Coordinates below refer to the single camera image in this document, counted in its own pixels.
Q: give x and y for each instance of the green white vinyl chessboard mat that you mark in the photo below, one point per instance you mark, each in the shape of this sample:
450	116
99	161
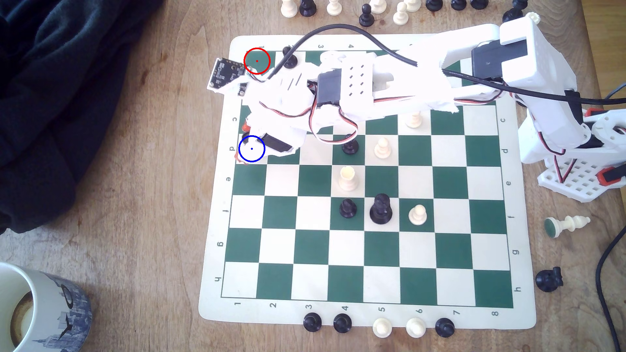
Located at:
313	244

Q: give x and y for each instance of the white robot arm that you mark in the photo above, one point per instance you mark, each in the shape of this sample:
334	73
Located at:
528	44

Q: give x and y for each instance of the large black chess king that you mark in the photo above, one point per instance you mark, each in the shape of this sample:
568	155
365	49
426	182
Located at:
381	210

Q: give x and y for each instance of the white mug with skyline print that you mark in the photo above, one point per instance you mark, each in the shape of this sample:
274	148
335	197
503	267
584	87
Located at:
54	313

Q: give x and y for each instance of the black chess piece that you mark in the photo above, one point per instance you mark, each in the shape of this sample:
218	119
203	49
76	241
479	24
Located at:
479	3
520	3
307	7
458	4
511	16
434	4

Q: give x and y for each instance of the black camera circuit board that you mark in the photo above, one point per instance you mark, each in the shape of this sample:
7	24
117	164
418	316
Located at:
226	73

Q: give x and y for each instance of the white piece with green felt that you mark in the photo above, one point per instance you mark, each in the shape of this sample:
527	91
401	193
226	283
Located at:
570	224

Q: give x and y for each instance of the white chess pawn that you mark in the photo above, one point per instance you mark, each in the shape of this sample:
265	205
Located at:
400	15
414	120
382	149
382	328
415	328
417	215

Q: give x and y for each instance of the white chess rook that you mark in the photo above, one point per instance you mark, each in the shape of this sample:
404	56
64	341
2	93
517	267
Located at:
347	180

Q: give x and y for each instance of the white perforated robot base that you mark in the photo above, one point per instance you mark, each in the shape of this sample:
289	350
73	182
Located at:
579	178

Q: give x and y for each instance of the black chess pawn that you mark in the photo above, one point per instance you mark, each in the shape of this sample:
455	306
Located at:
444	327
312	322
347	209
366	17
350	147
290	60
342	323

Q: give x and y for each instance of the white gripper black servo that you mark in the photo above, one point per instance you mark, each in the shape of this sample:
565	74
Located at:
277	143

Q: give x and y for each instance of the dark fabric jacket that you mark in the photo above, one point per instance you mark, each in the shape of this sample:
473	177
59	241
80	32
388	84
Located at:
58	98

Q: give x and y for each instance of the small white chess piece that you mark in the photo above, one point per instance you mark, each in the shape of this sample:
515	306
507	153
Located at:
533	18

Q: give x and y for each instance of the black chess knight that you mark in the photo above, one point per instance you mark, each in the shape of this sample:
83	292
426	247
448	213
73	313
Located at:
548	280

